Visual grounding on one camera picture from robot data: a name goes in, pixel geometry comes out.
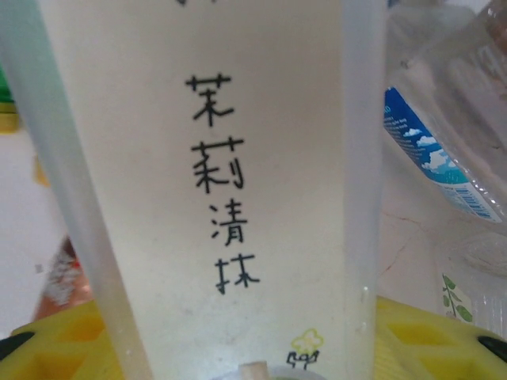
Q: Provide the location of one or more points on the green bottle yellow cap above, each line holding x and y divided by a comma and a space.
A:
6, 91

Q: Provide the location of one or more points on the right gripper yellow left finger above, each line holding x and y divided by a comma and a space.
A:
47, 348

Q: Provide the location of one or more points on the clear bottle green label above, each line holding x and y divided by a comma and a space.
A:
455, 301

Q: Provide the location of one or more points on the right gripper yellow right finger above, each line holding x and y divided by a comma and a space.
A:
435, 348

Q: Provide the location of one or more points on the clear bottle blue cloud label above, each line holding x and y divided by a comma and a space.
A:
428, 154

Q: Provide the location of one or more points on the brown label coffee bottle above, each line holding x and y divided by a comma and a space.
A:
59, 277

